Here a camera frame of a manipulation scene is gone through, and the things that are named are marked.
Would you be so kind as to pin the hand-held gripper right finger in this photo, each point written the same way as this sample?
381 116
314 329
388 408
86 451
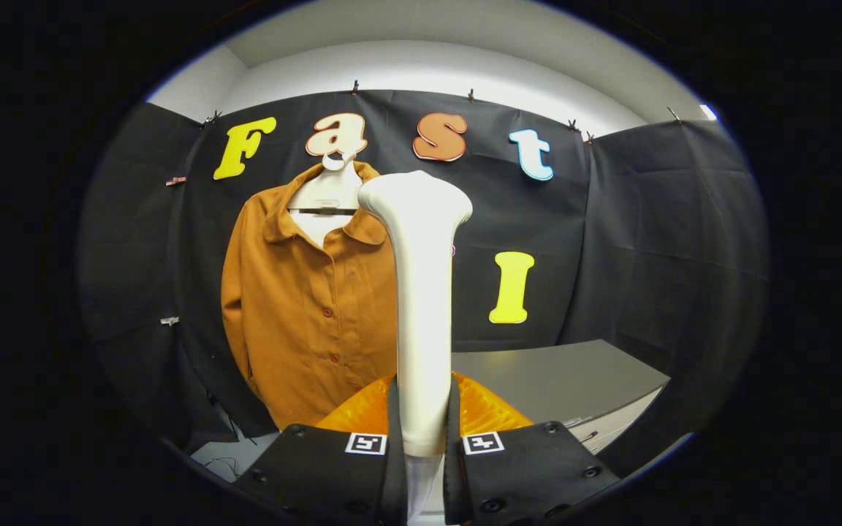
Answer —
531 471

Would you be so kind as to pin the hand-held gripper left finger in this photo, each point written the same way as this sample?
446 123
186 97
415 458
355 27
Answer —
319 467

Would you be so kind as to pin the orange button-up shirt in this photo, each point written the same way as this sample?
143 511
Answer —
297 314

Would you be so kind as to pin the grey cabinet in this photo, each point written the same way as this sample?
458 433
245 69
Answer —
560 380

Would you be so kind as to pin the white clip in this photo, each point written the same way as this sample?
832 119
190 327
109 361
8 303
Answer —
169 321

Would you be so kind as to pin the black backdrop cloth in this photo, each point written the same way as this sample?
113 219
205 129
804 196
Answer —
647 234

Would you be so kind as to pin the small ceiling light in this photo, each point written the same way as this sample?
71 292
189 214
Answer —
708 112

